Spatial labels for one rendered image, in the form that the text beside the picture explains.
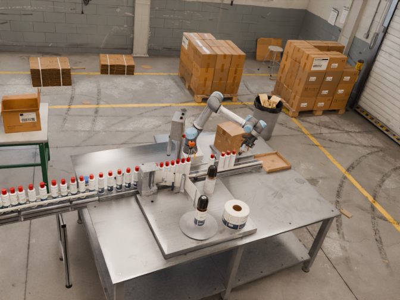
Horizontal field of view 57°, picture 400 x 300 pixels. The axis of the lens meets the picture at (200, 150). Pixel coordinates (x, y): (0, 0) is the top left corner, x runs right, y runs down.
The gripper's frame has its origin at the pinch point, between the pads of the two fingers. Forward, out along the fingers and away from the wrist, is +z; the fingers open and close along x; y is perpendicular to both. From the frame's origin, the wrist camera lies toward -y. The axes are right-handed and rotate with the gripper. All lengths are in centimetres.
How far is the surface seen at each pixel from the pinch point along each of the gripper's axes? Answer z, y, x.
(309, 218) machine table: 6, 79, 38
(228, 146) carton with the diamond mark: 7.2, -20.0, 3.0
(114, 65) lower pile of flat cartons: 79, -421, 31
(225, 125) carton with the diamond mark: -6.1, -36.7, -1.2
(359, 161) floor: -45, -61, 294
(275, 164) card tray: -3, 3, 51
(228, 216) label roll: 31, 70, -40
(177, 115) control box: -3, -9, -78
